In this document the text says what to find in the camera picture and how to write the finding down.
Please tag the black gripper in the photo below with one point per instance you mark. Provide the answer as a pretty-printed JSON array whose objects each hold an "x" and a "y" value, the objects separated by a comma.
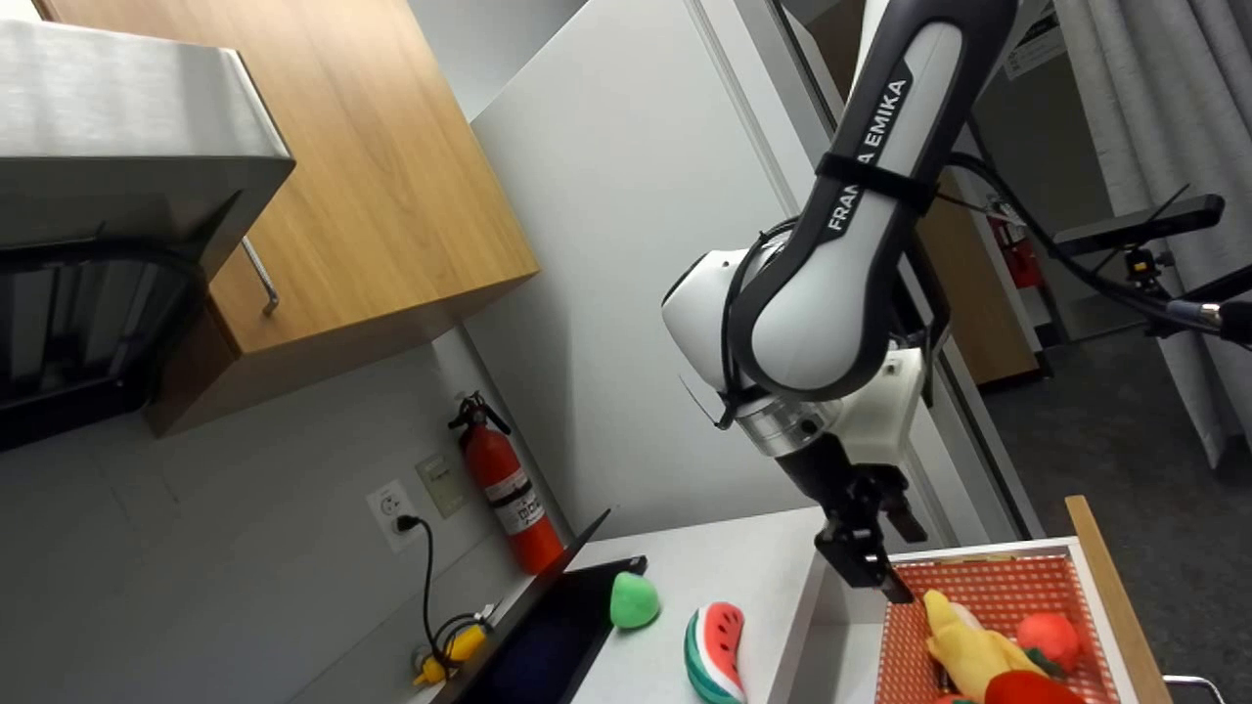
[{"x": 848, "y": 504}]

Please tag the yellow banana plush toy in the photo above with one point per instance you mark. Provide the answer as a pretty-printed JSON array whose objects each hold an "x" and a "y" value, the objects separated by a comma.
[{"x": 970, "y": 646}]

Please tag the watermelon slice plush toy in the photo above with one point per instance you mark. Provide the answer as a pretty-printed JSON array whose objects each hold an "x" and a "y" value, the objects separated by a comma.
[{"x": 713, "y": 660}]

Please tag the wooden-front white drawer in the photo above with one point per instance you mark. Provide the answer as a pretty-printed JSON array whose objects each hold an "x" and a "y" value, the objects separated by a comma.
[{"x": 1110, "y": 589}]

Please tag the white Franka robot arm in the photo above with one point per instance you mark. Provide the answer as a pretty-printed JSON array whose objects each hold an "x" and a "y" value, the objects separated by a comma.
[{"x": 806, "y": 316}]

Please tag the orange checkered basket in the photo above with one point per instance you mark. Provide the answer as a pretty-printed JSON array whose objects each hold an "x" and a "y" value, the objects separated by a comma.
[{"x": 990, "y": 589}]

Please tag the small strawberry plush toy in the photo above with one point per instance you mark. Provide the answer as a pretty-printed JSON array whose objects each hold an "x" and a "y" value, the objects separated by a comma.
[{"x": 1049, "y": 642}]

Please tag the red tomato plush toy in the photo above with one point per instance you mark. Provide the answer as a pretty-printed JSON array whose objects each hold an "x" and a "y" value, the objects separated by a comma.
[{"x": 1029, "y": 690}]

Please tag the green plush toy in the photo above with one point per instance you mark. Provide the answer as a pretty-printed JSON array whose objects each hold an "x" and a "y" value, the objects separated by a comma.
[{"x": 635, "y": 603}]

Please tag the brown wooden door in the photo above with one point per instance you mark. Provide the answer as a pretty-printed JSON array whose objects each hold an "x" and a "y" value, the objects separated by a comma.
[{"x": 978, "y": 328}]

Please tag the red fire extinguisher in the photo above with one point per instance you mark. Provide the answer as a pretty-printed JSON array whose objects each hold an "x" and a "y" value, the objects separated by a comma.
[
  {"x": 1020, "y": 256},
  {"x": 501, "y": 482}
]

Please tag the black sink basin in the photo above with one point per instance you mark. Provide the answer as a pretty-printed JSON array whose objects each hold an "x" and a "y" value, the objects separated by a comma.
[{"x": 549, "y": 650}]

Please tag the yellow round object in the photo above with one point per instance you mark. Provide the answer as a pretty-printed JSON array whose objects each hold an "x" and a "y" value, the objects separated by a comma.
[{"x": 466, "y": 642}]

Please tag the grey curtain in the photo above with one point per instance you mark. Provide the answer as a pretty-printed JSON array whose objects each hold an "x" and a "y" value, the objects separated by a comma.
[{"x": 1174, "y": 92}]

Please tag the stainless steel range hood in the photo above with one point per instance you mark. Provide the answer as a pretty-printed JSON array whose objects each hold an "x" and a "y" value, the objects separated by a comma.
[{"x": 119, "y": 130}]

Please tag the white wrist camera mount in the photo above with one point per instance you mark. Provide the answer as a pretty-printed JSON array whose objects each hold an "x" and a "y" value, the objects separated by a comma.
[{"x": 892, "y": 404}]

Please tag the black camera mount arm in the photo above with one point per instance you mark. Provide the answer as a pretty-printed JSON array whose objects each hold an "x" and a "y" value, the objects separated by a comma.
[{"x": 1146, "y": 281}]

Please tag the black stereo camera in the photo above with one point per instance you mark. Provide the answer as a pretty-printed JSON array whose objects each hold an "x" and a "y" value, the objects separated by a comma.
[{"x": 1135, "y": 224}]

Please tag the white switch plate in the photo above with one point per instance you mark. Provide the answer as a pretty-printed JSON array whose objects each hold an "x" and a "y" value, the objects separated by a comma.
[{"x": 443, "y": 482}]

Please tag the white wall outlet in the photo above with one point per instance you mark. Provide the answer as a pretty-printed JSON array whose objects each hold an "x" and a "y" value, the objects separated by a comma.
[{"x": 391, "y": 512}]

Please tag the wooden wall cabinet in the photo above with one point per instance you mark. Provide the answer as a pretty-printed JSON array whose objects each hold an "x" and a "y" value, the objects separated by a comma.
[{"x": 364, "y": 170}]

